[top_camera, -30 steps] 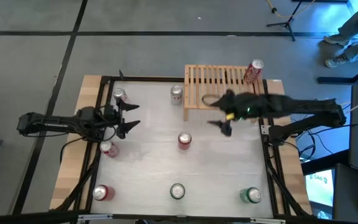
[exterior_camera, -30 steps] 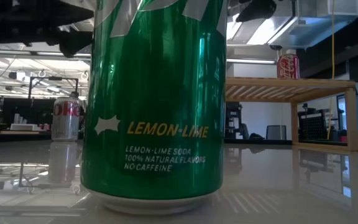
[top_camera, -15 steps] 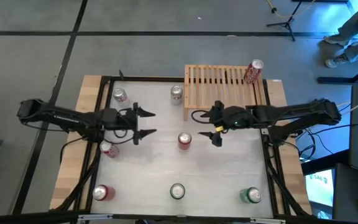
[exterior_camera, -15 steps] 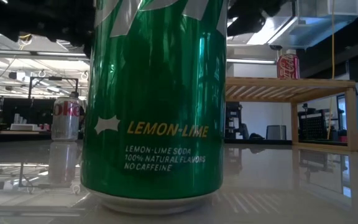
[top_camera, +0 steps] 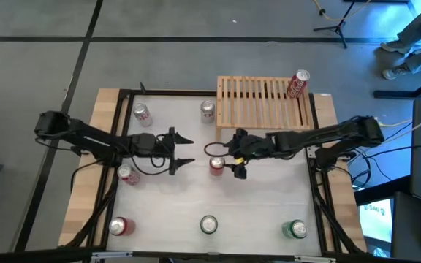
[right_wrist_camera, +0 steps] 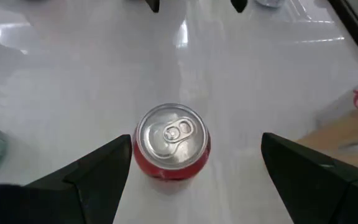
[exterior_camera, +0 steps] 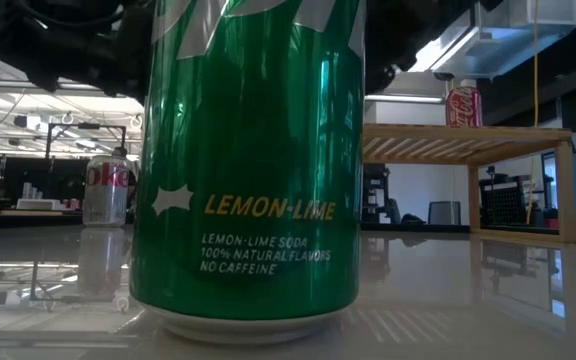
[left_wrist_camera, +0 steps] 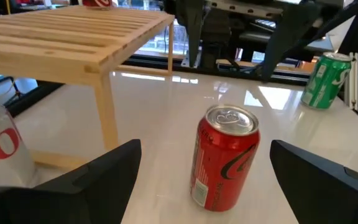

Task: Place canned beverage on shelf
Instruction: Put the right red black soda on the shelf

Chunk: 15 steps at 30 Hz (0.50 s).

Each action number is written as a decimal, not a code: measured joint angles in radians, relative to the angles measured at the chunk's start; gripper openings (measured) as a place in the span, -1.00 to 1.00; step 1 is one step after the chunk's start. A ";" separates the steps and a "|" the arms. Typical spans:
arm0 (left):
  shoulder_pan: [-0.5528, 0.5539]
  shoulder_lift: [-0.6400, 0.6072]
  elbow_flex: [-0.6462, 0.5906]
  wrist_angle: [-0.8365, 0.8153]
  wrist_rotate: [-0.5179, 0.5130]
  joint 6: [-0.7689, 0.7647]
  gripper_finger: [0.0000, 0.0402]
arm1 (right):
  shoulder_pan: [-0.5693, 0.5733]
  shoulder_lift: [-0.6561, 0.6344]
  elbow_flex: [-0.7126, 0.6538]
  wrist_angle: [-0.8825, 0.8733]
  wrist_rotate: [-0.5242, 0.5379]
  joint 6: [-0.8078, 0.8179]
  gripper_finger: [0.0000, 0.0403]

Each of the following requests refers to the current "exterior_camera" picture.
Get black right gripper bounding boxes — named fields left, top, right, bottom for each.
left=364, top=0, right=419, bottom=96

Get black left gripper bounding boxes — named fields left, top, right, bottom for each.
left=57, top=0, right=157, bottom=100

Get green lemon-lime soda can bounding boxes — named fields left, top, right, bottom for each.
left=128, top=0, right=368, bottom=346

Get wooden slatted shelf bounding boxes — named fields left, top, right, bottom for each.
left=361, top=123, right=576, bottom=245

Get red cola can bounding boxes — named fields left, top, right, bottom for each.
left=444, top=85, right=484, bottom=129

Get white ceiling light fixture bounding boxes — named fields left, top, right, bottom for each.
left=430, top=0, right=576, bottom=81

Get silver diet cola can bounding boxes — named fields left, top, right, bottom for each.
left=81, top=154, right=132, bottom=229

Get black equipment cabinet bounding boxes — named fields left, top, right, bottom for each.
left=362, top=164, right=402, bottom=225

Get white box on bench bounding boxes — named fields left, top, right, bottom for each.
left=16, top=198, right=64, bottom=211

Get black mesh crate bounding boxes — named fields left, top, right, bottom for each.
left=478, top=172, right=529, bottom=226

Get yellow cable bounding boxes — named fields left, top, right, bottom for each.
left=525, top=0, right=542, bottom=224

